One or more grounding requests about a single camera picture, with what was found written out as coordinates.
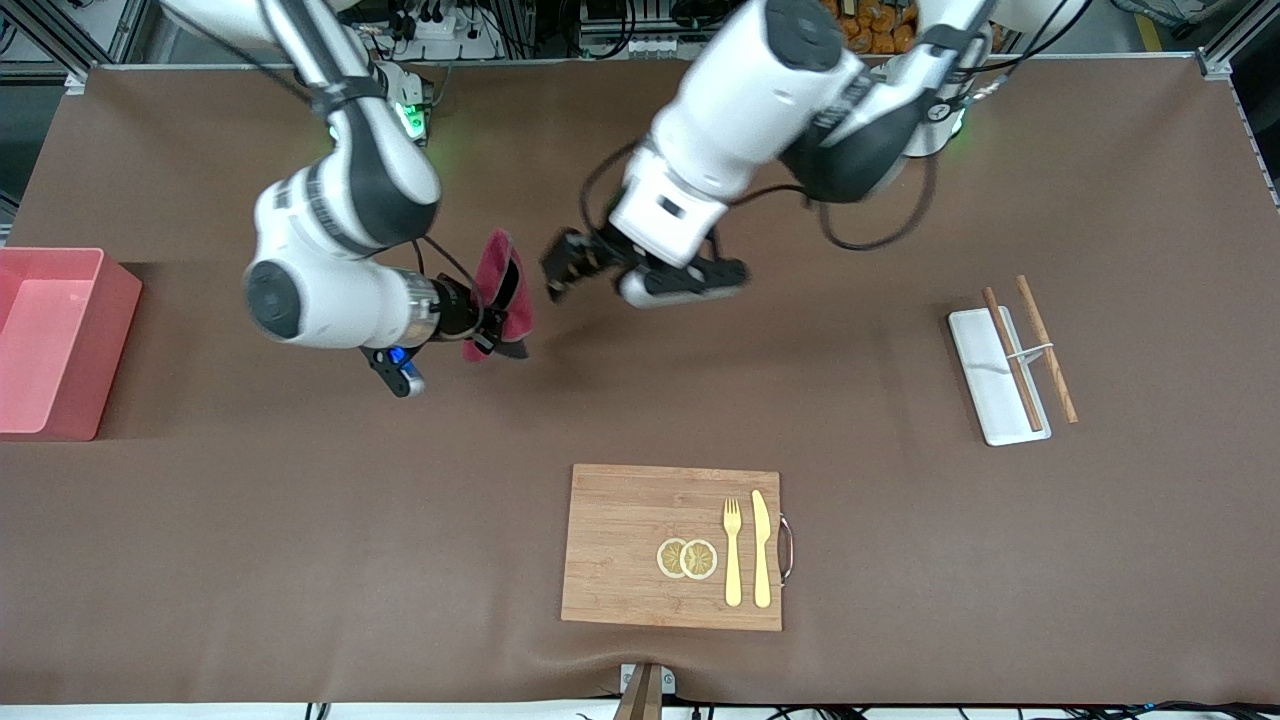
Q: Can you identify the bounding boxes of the white power strip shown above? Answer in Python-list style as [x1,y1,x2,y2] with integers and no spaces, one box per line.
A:
[355,8,501,63]

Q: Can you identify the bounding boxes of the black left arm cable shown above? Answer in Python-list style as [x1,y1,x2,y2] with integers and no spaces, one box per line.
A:
[578,140,941,253]

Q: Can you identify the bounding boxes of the yellow knife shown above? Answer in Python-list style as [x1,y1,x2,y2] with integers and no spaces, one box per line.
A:
[751,489,773,609]

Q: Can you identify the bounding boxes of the aluminium frame profile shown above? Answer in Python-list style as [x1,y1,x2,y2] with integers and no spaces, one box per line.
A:
[1170,0,1280,81]
[0,0,191,96]

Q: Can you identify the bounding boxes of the red microfiber cloth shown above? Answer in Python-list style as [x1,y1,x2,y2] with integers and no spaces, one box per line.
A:
[460,228,535,363]

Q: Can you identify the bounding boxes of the bamboo cutting board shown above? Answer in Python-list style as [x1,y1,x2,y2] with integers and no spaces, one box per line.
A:
[560,463,797,633]

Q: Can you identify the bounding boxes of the white rectangular tray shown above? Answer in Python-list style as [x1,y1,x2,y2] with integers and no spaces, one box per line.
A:
[947,306,1053,447]

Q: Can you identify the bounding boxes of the yellow fork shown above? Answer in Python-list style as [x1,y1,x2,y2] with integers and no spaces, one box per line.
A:
[722,497,744,608]

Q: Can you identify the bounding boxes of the pink rectangular box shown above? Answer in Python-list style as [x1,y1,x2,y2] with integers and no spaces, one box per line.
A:
[0,248,143,442]

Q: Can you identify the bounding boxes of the pile of orange packets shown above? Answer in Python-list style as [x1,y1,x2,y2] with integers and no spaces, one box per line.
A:
[825,0,923,57]

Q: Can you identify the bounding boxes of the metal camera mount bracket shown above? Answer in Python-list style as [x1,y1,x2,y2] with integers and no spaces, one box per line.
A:
[618,662,677,720]

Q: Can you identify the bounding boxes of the dark equipment with cables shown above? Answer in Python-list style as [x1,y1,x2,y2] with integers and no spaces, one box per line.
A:
[578,0,746,59]

